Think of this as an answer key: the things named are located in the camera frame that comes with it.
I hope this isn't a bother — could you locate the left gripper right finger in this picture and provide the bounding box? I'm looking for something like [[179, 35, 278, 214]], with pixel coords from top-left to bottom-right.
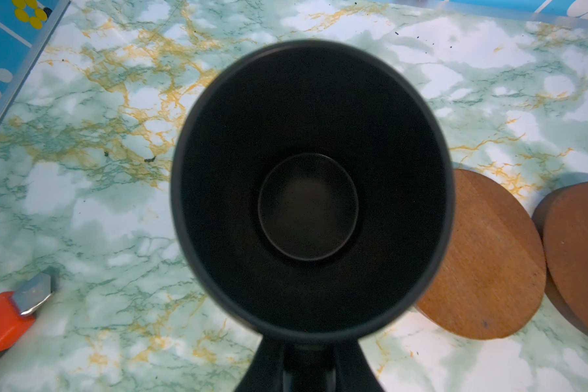
[[333, 341, 384, 392]]

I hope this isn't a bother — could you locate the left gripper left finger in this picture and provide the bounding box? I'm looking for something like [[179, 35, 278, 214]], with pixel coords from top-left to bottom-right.
[[235, 336, 286, 392]]

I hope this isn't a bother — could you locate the dark brown round coaster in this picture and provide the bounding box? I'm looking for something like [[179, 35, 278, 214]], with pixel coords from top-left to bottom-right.
[[417, 169, 547, 340]]

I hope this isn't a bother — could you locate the black mug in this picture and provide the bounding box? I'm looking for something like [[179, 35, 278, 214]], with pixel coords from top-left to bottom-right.
[[170, 40, 455, 391]]

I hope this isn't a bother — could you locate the scratched brown round coaster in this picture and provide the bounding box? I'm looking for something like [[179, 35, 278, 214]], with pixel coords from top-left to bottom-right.
[[532, 182, 588, 336]]

